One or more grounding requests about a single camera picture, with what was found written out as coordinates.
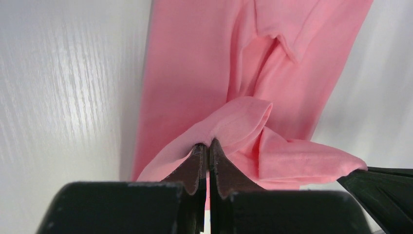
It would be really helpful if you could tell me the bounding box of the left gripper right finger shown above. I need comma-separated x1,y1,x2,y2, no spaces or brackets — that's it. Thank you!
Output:
209,139,370,234

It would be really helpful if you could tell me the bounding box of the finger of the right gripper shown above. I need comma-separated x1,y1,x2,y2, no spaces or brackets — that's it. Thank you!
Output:
338,167,413,234

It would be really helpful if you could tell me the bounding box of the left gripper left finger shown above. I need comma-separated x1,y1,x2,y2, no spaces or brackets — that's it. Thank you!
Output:
38,144,207,234

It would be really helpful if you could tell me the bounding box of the pink t shirt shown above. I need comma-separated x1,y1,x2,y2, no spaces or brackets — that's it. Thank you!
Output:
132,0,372,190

